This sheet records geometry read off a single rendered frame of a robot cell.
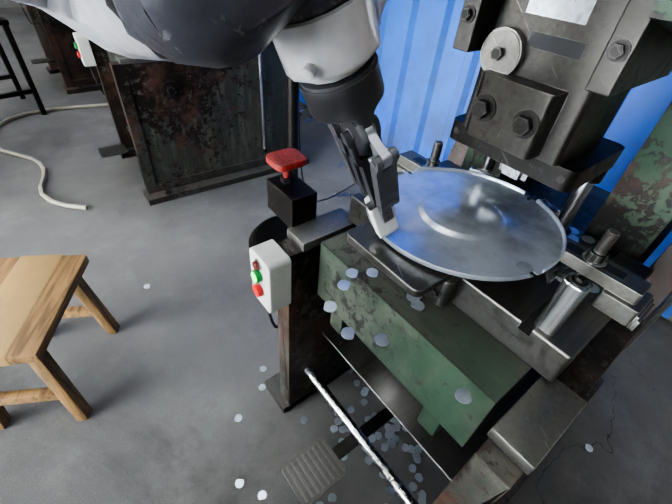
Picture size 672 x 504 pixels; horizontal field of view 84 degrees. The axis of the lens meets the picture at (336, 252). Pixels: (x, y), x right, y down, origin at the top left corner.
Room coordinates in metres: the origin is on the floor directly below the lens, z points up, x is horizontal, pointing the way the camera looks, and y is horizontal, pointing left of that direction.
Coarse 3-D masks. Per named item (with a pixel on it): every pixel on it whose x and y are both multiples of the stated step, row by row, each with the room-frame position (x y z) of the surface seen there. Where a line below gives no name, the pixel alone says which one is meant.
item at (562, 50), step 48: (528, 0) 0.53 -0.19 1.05; (576, 0) 0.49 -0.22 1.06; (624, 0) 0.45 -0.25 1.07; (528, 48) 0.51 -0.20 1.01; (576, 48) 0.47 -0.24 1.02; (480, 96) 0.51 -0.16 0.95; (528, 96) 0.46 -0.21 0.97; (576, 96) 0.45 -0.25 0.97; (624, 96) 0.52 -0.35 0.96; (528, 144) 0.45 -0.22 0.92; (576, 144) 0.47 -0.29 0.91
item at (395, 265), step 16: (368, 224) 0.43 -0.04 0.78; (352, 240) 0.39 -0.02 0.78; (368, 240) 0.39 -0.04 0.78; (368, 256) 0.37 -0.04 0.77; (384, 256) 0.36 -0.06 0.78; (400, 256) 0.37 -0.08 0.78; (384, 272) 0.34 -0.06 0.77; (400, 272) 0.34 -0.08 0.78; (416, 272) 0.34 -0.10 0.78; (432, 272) 0.34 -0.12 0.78; (416, 288) 0.31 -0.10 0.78; (432, 288) 0.32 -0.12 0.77; (448, 288) 0.40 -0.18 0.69
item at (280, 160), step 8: (272, 152) 0.66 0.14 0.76; (280, 152) 0.66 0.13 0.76; (288, 152) 0.66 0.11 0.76; (296, 152) 0.67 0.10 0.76; (272, 160) 0.63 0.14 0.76; (280, 160) 0.63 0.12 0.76; (288, 160) 0.63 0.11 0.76; (296, 160) 0.63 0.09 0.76; (304, 160) 0.64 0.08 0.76; (280, 168) 0.61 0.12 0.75; (288, 168) 0.62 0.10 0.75; (296, 168) 0.63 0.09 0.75; (288, 176) 0.64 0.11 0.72
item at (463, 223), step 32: (416, 192) 0.53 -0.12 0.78; (448, 192) 0.53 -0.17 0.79; (480, 192) 0.55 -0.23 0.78; (512, 192) 0.56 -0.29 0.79; (416, 224) 0.44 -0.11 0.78; (448, 224) 0.43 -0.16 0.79; (480, 224) 0.44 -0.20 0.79; (512, 224) 0.46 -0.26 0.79; (544, 224) 0.47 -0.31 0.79; (416, 256) 0.36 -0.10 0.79; (448, 256) 0.37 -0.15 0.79; (480, 256) 0.38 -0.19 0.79; (512, 256) 0.38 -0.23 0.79; (544, 256) 0.39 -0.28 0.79
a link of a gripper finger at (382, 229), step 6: (372, 210) 0.38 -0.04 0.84; (372, 216) 0.39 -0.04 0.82; (378, 216) 0.39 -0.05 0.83; (378, 222) 0.39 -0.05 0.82; (390, 222) 0.40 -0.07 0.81; (396, 222) 0.40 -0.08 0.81; (378, 228) 0.39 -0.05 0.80; (384, 228) 0.40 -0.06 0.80; (390, 228) 0.40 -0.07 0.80; (396, 228) 0.41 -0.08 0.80; (378, 234) 0.40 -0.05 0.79; (384, 234) 0.40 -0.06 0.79
